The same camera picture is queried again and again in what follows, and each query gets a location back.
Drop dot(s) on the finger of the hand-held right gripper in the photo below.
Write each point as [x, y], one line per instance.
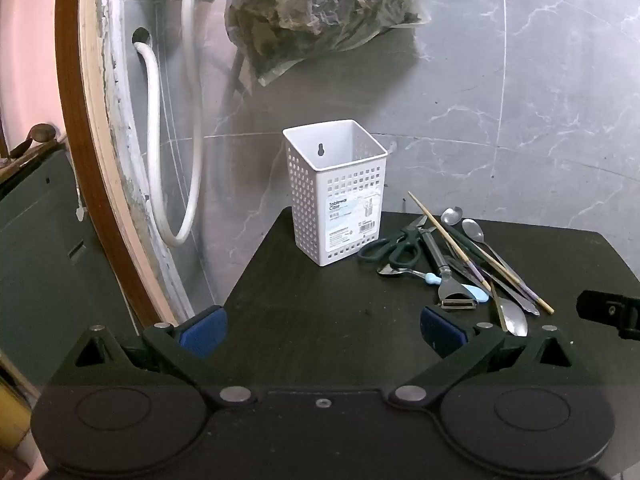
[600, 307]

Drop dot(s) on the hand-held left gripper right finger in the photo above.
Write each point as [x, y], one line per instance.
[440, 334]

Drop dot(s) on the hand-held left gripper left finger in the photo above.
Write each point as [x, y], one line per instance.
[202, 334]

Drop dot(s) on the wooden chopstick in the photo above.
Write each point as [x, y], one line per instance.
[440, 230]
[542, 306]

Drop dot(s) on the large metal spoon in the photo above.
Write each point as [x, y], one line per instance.
[515, 317]

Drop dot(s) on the dark green scissors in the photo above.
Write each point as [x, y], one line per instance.
[406, 238]

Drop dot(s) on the white perforated utensil basket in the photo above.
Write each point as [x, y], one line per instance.
[345, 185]

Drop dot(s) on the white plastic clip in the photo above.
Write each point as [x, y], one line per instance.
[80, 210]

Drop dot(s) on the dark green cabinet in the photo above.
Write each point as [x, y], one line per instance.
[40, 260]

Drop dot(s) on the brown object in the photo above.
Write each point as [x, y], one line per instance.
[42, 132]

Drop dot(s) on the plastic bag of dried leaves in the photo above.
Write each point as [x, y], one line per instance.
[310, 5]

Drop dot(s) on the wooden door frame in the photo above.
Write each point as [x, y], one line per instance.
[75, 110]

